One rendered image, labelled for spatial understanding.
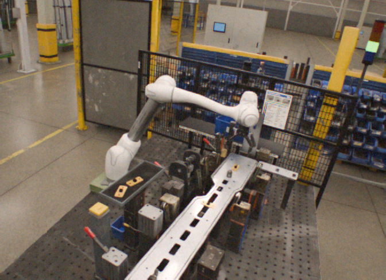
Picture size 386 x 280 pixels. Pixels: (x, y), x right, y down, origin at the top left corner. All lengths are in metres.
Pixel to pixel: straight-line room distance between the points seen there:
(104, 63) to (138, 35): 0.69
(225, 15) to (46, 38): 5.01
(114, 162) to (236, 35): 6.73
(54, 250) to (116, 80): 2.77
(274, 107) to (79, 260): 1.73
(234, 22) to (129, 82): 4.88
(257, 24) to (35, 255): 7.45
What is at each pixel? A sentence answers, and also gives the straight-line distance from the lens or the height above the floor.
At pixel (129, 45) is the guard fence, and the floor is 1.41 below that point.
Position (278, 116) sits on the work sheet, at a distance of 2.35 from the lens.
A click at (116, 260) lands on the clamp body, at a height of 1.06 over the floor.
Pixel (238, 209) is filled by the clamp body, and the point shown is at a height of 1.02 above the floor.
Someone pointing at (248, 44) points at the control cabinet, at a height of 1.08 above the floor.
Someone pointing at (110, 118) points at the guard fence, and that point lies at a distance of 4.38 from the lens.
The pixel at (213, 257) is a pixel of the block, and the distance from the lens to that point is 1.32.
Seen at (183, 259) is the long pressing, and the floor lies 1.00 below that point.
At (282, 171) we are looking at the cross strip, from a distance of 2.09.
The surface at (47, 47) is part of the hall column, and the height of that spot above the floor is 0.48.
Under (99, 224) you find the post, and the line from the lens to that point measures 1.33.
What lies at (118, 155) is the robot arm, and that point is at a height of 1.01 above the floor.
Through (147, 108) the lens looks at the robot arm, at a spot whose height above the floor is 1.30.
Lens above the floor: 2.02
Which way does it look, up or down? 26 degrees down
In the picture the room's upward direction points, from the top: 7 degrees clockwise
